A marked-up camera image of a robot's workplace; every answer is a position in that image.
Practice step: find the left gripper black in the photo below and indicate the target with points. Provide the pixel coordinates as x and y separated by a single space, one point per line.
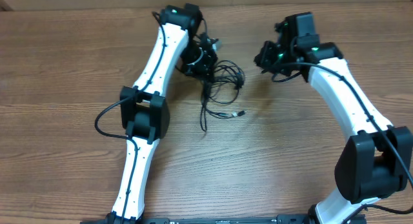
206 69

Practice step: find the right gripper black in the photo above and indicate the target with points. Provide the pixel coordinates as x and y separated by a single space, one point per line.
262 61

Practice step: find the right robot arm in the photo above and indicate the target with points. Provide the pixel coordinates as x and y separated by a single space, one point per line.
375 161

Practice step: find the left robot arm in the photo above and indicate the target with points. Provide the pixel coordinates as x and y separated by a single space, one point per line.
144 111

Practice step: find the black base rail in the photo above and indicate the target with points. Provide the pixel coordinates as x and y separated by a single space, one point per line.
226 220

